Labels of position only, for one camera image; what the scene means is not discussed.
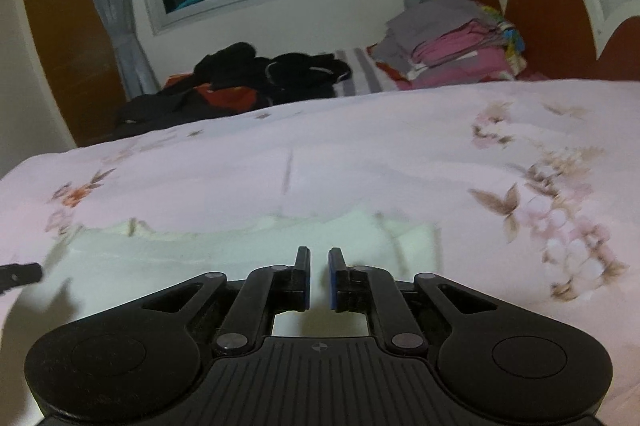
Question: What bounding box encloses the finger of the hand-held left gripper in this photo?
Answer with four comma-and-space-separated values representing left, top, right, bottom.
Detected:
0, 262, 44, 293

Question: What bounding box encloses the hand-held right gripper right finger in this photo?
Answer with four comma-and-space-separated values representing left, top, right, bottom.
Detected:
327, 247, 497, 353

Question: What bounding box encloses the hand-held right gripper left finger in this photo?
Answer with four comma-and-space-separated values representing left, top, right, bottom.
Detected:
141, 246, 312, 355

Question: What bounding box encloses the white knit sweater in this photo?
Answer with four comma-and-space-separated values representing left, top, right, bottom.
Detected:
64, 210, 442, 338

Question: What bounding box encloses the pile of black clothes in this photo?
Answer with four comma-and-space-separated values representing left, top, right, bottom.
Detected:
114, 41, 353, 142

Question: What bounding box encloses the stack of folded clothes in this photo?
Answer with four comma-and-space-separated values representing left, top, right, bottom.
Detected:
371, 0, 528, 91

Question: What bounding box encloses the pink floral bed sheet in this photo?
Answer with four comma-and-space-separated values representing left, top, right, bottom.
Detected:
0, 79, 640, 426

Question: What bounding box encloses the red garment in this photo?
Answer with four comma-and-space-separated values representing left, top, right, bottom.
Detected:
162, 74, 263, 108

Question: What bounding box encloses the grey striped cloth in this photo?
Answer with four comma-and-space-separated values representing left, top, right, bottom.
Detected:
327, 47, 403, 98

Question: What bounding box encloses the brown wooden door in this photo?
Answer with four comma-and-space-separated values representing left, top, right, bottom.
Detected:
16, 0, 128, 148

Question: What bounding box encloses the red and white headboard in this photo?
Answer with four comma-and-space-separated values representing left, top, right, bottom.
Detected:
471, 0, 640, 82

